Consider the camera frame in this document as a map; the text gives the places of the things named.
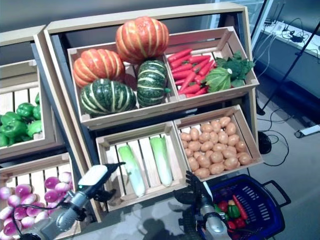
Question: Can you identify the light wooden side shelf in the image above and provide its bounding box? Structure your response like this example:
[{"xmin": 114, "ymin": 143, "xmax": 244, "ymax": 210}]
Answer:
[{"xmin": 0, "ymin": 24, "xmax": 103, "ymax": 240}]

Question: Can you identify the wooden crate with turnips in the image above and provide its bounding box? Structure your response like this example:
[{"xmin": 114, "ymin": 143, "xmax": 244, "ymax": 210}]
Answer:
[{"xmin": 0, "ymin": 152, "xmax": 83, "ymax": 240}]

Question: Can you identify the black device with cables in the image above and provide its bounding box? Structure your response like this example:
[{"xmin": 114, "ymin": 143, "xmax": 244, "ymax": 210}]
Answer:
[{"xmin": 282, "ymin": 17, "xmax": 311, "ymax": 43}]

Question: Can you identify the grey metal table foot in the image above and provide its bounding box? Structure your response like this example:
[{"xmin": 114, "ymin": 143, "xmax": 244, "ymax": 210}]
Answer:
[{"xmin": 294, "ymin": 124, "xmax": 320, "ymax": 138}]

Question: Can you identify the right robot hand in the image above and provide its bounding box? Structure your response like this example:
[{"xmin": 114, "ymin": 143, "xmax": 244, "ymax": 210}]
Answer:
[{"xmin": 174, "ymin": 171, "xmax": 213, "ymax": 208}]

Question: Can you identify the black stand pole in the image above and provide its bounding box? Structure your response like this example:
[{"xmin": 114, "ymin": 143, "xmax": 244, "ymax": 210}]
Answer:
[{"xmin": 257, "ymin": 29, "xmax": 320, "ymax": 116}]

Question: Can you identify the black round stand base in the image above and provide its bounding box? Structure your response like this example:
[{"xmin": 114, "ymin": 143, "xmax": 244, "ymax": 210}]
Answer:
[{"xmin": 257, "ymin": 131, "xmax": 272, "ymax": 155}]

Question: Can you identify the light wooden display shelf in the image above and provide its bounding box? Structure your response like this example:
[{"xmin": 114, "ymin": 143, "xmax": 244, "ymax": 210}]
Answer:
[{"xmin": 43, "ymin": 2, "xmax": 260, "ymax": 223}]

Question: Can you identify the purple white turnip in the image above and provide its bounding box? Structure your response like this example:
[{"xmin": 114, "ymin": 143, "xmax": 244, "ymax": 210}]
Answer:
[
  {"xmin": 0, "ymin": 186, "xmax": 13, "ymax": 201},
  {"xmin": 44, "ymin": 190, "xmax": 60, "ymax": 203},
  {"xmin": 54, "ymin": 182, "xmax": 71, "ymax": 194},
  {"xmin": 14, "ymin": 183, "xmax": 33, "ymax": 198},
  {"xmin": 34, "ymin": 211, "xmax": 50, "ymax": 224},
  {"xmin": 7, "ymin": 194, "xmax": 21, "ymax": 208},
  {"xmin": 21, "ymin": 193, "xmax": 38, "ymax": 205},
  {"xmin": 26, "ymin": 204, "xmax": 44, "ymax": 218},
  {"xmin": 0, "ymin": 206, "xmax": 14, "ymax": 221},
  {"xmin": 44, "ymin": 176, "xmax": 61, "ymax": 190},
  {"xmin": 58, "ymin": 171, "xmax": 73, "ymax": 184},
  {"xmin": 13, "ymin": 206, "xmax": 28, "ymax": 221},
  {"xmin": 2, "ymin": 219, "xmax": 23, "ymax": 237},
  {"xmin": 21, "ymin": 216, "xmax": 36, "ymax": 230}
]

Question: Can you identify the upright green striped pumpkin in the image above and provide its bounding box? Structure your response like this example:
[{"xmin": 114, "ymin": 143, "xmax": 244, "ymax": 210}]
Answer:
[{"xmin": 136, "ymin": 59, "xmax": 172, "ymax": 108}]

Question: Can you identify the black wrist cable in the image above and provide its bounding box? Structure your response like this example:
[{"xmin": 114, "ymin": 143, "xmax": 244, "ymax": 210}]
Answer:
[{"xmin": 14, "ymin": 202, "xmax": 63, "ymax": 213}]

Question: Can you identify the dark green broccoli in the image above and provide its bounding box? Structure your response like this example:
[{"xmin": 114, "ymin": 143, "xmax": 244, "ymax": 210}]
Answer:
[{"xmin": 215, "ymin": 51, "xmax": 255, "ymax": 88}]

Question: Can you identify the wooden crate with potatoes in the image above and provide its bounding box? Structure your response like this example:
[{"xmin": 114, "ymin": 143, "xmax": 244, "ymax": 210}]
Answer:
[{"xmin": 173, "ymin": 104, "xmax": 264, "ymax": 182}]

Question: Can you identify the dark purple eggplant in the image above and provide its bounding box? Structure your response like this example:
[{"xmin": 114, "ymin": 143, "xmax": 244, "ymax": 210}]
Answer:
[{"xmin": 217, "ymin": 187, "xmax": 235, "ymax": 200}]

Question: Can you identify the wide green striped pumpkin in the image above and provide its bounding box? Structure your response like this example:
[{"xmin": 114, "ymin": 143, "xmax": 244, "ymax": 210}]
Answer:
[{"xmin": 79, "ymin": 78, "xmax": 138, "ymax": 117}]

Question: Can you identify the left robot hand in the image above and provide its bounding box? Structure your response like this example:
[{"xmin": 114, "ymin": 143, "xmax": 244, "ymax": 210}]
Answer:
[{"xmin": 77, "ymin": 162, "xmax": 126, "ymax": 201}]

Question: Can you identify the light green leafy lettuce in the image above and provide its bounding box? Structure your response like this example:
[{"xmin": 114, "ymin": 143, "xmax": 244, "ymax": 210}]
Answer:
[{"xmin": 203, "ymin": 66, "xmax": 233, "ymax": 94}]

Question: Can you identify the flat orange striped pumpkin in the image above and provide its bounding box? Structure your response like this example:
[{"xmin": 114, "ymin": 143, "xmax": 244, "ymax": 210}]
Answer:
[{"xmin": 72, "ymin": 48, "xmax": 126, "ymax": 88}]

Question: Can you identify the large orange striped pumpkin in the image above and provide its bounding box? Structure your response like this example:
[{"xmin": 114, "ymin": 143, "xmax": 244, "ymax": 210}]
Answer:
[{"xmin": 115, "ymin": 16, "xmax": 170, "ymax": 65}]

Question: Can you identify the wooden crate with pumpkins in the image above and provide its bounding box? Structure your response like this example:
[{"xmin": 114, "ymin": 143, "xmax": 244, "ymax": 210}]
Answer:
[{"xmin": 66, "ymin": 41, "xmax": 180, "ymax": 127}]

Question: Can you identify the black floor cable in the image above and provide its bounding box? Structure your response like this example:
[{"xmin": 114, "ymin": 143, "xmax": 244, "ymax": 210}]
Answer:
[{"xmin": 257, "ymin": 107, "xmax": 296, "ymax": 167}]

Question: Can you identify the white work table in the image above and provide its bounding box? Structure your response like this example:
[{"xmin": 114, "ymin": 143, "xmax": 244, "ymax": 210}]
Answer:
[{"xmin": 262, "ymin": 19, "xmax": 320, "ymax": 58}]

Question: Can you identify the wooden crate with carrots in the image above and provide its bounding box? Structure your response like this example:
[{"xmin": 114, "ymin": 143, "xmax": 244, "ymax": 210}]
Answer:
[{"xmin": 163, "ymin": 26, "xmax": 260, "ymax": 102}]

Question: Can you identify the long napa cabbage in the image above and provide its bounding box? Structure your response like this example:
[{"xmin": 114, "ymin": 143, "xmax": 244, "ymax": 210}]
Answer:
[
  {"xmin": 149, "ymin": 134, "xmax": 174, "ymax": 187},
  {"xmin": 117, "ymin": 144, "xmax": 146, "ymax": 198}
]

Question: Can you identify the wooden crate with cabbages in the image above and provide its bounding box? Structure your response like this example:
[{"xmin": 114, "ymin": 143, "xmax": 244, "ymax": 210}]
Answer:
[{"xmin": 95, "ymin": 121, "xmax": 190, "ymax": 213}]

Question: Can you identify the wooden crate with peppers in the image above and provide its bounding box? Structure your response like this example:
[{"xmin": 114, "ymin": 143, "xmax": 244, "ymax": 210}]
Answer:
[{"xmin": 0, "ymin": 59, "xmax": 66, "ymax": 161}]

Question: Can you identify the blue plastic shopping basket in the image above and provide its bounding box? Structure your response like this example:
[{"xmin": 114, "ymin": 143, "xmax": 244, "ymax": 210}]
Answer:
[{"xmin": 192, "ymin": 174, "xmax": 292, "ymax": 240}]

